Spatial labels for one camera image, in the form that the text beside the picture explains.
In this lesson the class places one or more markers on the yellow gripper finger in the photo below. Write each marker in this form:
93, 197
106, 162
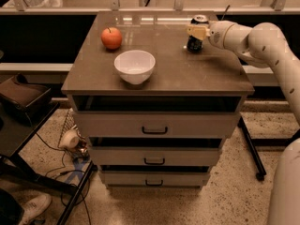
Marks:
200, 32

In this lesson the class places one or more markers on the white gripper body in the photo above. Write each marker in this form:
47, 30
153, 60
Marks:
218, 34

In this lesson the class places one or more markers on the blue pepsi can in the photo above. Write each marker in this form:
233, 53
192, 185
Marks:
195, 45

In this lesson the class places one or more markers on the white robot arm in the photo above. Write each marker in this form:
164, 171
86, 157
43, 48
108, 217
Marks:
265, 46

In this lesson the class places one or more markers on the white bowl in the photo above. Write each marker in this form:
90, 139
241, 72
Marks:
135, 66

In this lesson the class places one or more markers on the orange apple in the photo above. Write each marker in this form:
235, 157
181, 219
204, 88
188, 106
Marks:
111, 38

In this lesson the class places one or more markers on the grey drawer cabinet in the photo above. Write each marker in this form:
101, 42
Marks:
211, 81

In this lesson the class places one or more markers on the black stand leg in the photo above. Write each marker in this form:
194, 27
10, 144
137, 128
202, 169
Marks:
261, 173

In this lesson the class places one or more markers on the top grey drawer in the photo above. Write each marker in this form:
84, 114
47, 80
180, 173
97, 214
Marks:
156, 125

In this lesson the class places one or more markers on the grey drawer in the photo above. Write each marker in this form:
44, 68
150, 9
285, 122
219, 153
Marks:
155, 179
154, 156
156, 125

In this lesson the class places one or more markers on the middle grey drawer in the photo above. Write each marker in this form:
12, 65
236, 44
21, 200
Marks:
154, 156

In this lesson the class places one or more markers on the white round device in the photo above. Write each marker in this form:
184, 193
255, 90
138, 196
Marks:
70, 139

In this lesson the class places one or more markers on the bottom grey drawer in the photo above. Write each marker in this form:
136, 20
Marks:
155, 179

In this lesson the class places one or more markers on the brown bag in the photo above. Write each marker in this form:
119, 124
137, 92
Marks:
23, 99

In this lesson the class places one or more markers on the black side table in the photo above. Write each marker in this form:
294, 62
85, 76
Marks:
14, 136

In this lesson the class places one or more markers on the white sneaker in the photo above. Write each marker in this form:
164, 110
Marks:
34, 208

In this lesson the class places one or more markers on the wire basket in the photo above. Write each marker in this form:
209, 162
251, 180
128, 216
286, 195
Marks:
80, 151

